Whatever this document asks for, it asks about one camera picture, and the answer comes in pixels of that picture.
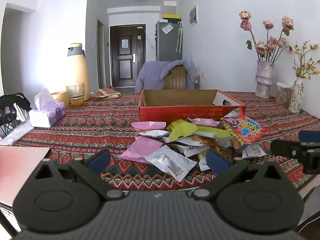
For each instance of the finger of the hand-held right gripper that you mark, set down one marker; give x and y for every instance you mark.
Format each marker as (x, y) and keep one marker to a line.
(282, 148)
(308, 136)

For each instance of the white interior door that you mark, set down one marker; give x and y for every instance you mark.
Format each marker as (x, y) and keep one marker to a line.
(101, 52)

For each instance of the large red snack bag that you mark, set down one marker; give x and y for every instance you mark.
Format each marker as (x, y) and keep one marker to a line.
(243, 127)

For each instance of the glass cup with tea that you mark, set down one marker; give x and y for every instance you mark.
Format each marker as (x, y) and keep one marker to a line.
(75, 96)

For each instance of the purple jacket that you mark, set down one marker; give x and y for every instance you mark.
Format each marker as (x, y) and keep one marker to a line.
(153, 72)

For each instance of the white paper on door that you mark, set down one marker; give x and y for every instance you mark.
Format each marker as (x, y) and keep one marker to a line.
(124, 43)

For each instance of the pile of mixed snack packets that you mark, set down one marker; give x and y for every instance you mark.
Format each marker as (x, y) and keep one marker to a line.
(172, 162)

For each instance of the white wall panel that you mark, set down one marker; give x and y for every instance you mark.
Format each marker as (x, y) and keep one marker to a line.
(193, 15)

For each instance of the dried pink roses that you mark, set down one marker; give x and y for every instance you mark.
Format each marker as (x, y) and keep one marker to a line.
(271, 42)

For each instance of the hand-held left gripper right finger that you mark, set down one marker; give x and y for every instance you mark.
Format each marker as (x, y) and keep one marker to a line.
(217, 160)

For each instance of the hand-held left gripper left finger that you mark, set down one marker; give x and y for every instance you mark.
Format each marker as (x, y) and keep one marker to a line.
(100, 160)

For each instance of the yellow mug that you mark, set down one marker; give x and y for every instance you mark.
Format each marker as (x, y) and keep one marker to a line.
(61, 98)

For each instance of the grey refrigerator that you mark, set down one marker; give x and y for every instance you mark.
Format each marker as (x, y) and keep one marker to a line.
(168, 45)

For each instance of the clear jar with white lid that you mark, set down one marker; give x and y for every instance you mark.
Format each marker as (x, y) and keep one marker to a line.
(283, 93)

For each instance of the white cloth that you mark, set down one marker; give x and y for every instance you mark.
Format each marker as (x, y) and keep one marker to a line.
(11, 138)

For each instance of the yellow thermos jug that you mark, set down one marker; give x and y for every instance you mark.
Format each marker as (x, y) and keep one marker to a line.
(77, 70)

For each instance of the red patterned paper stack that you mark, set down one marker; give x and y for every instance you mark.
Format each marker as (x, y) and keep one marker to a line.
(106, 94)

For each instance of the paper sheet on refrigerator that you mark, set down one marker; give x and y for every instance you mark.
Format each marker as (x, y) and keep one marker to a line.
(167, 28)

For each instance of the pink ribbed vase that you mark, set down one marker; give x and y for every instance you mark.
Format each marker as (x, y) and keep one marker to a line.
(264, 80)

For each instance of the yellow and black box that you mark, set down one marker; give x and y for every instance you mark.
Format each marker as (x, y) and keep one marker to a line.
(171, 16)

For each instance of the yellow flower branches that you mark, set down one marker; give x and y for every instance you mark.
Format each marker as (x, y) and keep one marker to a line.
(306, 63)

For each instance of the purple tissue pack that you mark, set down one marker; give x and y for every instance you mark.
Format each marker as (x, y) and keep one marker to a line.
(46, 113)

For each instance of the red cardboard box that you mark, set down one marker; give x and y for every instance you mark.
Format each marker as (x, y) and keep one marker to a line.
(162, 113)

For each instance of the beige cardboard box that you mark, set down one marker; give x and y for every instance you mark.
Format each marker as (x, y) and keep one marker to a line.
(170, 7)

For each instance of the wooden chair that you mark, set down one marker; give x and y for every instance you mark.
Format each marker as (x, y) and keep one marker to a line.
(176, 78)

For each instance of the white folded umbrella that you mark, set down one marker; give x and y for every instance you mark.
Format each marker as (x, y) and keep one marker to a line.
(178, 37)

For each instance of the pink laptop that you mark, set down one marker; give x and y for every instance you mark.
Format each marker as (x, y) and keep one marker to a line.
(20, 170)

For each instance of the dark brown entrance door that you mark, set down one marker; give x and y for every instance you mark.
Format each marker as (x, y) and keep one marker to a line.
(127, 65)

